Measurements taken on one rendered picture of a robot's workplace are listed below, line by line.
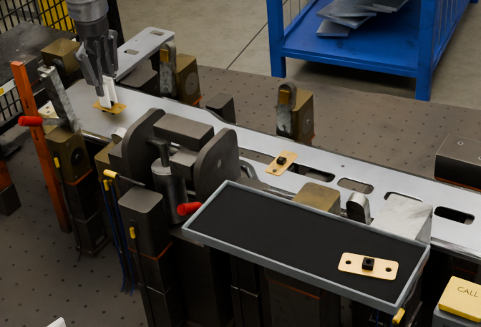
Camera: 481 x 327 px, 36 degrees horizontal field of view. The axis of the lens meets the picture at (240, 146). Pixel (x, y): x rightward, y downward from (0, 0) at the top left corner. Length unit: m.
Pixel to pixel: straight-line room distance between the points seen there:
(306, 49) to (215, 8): 1.08
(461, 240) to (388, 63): 2.19
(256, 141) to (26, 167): 0.84
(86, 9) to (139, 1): 3.19
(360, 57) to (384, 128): 1.40
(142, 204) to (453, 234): 0.58
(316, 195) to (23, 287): 0.81
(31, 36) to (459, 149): 1.24
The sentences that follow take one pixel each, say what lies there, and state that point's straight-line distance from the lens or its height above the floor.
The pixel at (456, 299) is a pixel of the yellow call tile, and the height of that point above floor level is 1.16.
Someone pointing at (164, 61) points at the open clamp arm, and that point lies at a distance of 1.85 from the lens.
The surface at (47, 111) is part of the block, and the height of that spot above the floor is 1.07.
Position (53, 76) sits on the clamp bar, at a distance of 1.62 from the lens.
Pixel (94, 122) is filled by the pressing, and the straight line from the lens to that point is 1.81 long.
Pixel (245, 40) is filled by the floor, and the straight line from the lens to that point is 4.21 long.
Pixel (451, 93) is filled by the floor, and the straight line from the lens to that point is 3.71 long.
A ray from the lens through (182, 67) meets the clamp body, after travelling 1.88.
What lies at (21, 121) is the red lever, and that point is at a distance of 1.61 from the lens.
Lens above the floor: 1.97
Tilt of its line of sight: 36 degrees down
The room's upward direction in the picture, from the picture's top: 6 degrees counter-clockwise
